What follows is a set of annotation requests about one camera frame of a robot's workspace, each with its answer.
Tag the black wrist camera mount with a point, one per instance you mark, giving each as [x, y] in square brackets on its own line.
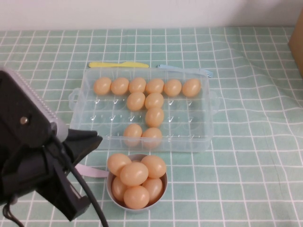
[19, 106]

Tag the lilac plastic spoon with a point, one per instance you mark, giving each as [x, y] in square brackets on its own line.
[92, 171]

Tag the green white checked tablecloth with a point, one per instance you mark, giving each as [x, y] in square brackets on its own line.
[248, 142]

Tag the yellow plastic knife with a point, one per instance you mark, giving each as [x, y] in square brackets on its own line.
[106, 64]

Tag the beige plastic egg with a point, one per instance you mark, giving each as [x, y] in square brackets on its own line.
[117, 163]
[132, 133]
[102, 85]
[154, 117]
[172, 87]
[191, 87]
[152, 137]
[136, 197]
[155, 189]
[155, 165]
[136, 101]
[137, 84]
[120, 85]
[154, 85]
[154, 100]
[134, 173]
[117, 189]

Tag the brown cardboard box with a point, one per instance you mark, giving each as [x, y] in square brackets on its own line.
[297, 47]

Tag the light blue plastic fork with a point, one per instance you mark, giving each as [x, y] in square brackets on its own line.
[170, 67]

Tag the clear plastic egg box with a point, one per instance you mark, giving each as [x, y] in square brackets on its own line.
[189, 127]

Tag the light blue round bowl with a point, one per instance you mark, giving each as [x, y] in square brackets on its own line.
[165, 183]

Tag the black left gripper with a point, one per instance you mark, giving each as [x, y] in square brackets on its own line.
[23, 170]

